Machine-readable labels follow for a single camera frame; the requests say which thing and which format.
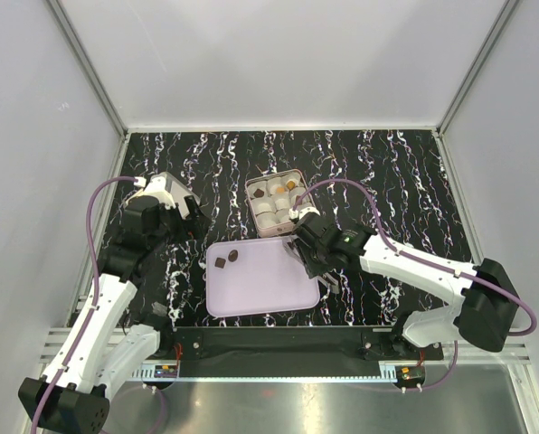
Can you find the lilac plastic tray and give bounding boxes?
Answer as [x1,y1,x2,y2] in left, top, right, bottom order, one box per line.
[205,237,320,317]

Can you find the dark oval chocolate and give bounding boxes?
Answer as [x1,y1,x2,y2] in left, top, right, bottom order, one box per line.
[228,250,239,262]

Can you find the pink tin lid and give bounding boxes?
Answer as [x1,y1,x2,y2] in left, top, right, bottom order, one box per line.
[124,172,200,219]

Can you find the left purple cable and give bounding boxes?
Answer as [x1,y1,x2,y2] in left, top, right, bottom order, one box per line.
[27,176,147,434]

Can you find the purple cable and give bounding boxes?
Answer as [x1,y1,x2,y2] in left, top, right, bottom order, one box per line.
[289,178,538,394]
[27,176,147,434]

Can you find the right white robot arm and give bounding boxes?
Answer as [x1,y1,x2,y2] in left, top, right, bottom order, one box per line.
[289,208,519,359]

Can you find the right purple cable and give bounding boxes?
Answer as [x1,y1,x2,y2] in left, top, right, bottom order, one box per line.
[289,178,538,394]

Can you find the pink chocolate tin box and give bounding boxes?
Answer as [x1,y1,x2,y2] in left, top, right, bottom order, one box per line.
[245,169,308,238]

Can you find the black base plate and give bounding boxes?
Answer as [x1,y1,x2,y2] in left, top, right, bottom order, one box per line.
[155,326,444,379]

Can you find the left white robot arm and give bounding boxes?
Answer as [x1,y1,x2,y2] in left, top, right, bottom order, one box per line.
[18,195,209,433]

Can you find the dark square chocolate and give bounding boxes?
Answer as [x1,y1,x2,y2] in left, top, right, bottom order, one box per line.
[214,258,226,269]

